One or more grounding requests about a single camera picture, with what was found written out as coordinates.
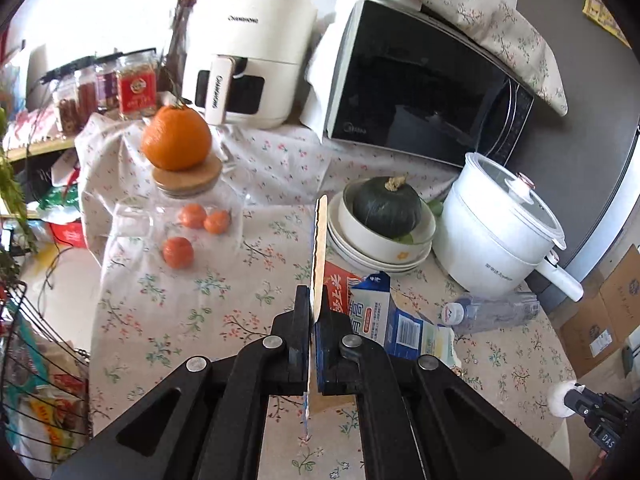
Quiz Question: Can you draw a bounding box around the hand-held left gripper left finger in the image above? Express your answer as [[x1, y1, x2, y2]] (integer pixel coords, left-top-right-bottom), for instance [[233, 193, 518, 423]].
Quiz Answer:
[[50, 285, 313, 480]]

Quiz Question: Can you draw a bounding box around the black microwave oven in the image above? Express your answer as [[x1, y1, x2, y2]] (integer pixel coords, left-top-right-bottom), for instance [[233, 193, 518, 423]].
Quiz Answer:
[[324, 0, 535, 168]]

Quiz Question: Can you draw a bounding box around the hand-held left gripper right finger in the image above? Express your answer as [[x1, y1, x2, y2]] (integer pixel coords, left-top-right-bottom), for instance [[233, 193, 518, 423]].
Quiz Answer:
[[315, 287, 573, 480]]

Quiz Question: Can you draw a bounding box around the clear plastic water bottle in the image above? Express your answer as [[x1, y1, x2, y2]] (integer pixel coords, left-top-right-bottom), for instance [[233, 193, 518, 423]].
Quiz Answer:
[[440, 292, 542, 335]]

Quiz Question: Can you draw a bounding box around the grey refrigerator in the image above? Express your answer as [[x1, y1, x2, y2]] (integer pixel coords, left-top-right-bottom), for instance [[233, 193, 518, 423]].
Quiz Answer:
[[515, 0, 640, 281]]

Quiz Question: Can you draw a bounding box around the stack of white bowls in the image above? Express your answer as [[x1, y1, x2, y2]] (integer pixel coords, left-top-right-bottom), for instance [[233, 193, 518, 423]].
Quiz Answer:
[[330, 199, 435, 268]]

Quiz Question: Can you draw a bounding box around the dark green pumpkin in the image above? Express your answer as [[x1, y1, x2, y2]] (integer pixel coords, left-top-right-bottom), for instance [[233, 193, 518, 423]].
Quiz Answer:
[[353, 176, 422, 238]]

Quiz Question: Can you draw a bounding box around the small tangerine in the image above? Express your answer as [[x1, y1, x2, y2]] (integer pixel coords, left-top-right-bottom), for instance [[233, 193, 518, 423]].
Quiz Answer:
[[179, 203, 207, 229], [162, 236, 195, 269], [203, 209, 231, 235]]

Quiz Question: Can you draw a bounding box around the floral microwave cover cloth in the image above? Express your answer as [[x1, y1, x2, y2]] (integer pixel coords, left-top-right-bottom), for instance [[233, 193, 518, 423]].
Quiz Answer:
[[332, 0, 568, 116]]

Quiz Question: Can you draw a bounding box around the black wire basket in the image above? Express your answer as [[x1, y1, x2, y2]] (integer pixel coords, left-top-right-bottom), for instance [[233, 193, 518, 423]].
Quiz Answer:
[[0, 280, 93, 466]]

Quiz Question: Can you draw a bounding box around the red spice glass jar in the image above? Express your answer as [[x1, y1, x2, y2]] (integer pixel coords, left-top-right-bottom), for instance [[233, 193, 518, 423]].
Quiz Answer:
[[75, 67, 98, 118]]

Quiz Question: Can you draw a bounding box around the white air fryer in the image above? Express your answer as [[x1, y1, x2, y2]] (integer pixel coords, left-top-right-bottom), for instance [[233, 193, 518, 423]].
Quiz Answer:
[[181, 0, 320, 130]]

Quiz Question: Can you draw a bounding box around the white electric cooking pot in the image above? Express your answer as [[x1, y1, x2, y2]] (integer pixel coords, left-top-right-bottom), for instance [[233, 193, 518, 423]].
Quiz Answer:
[[432, 152, 584, 303]]

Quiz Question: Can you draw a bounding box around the dark spice glass jar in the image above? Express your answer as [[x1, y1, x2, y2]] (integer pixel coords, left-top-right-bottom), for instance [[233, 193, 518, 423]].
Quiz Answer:
[[95, 62, 121, 113]]

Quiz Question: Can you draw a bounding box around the white flower-print bowl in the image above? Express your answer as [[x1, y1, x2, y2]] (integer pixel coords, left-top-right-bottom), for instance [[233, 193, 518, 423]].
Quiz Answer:
[[337, 191, 437, 263]]

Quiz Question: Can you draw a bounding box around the dried twig bunch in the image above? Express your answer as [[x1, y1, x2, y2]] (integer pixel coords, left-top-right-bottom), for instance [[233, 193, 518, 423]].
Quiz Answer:
[[165, 0, 226, 106]]

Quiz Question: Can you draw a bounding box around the brown torn cardboard piece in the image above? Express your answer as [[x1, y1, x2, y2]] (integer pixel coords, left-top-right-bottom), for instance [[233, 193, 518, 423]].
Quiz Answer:
[[301, 196, 328, 441]]

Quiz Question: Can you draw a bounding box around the red label glass jar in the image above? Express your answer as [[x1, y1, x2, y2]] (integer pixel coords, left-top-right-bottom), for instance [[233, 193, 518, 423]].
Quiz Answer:
[[116, 50, 158, 121]]

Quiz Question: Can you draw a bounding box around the red snack packet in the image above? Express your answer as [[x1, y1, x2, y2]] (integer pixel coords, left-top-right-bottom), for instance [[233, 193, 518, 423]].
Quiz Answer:
[[323, 260, 365, 316]]

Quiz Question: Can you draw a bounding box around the large orange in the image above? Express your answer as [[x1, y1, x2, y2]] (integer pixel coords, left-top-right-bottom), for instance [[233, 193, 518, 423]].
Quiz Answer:
[[140, 104, 212, 172]]

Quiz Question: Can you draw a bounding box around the yellow wall poster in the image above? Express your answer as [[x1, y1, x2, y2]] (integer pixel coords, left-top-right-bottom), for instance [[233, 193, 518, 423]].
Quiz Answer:
[[580, 0, 632, 48]]

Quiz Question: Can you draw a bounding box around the brown cardboard box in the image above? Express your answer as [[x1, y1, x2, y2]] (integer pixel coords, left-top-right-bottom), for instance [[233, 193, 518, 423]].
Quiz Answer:
[[557, 245, 640, 381]]

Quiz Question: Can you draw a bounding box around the white plate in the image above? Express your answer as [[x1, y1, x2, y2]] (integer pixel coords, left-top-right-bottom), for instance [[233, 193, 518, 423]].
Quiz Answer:
[[326, 205, 432, 274]]

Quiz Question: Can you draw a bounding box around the glass jar with wooden lid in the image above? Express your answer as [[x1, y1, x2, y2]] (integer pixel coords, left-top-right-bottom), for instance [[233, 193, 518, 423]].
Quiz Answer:
[[114, 152, 246, 281]]

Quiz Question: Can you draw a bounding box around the brown spice glass jar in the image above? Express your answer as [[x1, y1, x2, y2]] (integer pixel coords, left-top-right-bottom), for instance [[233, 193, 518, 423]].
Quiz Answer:
[[55, 80, 81, 136]]

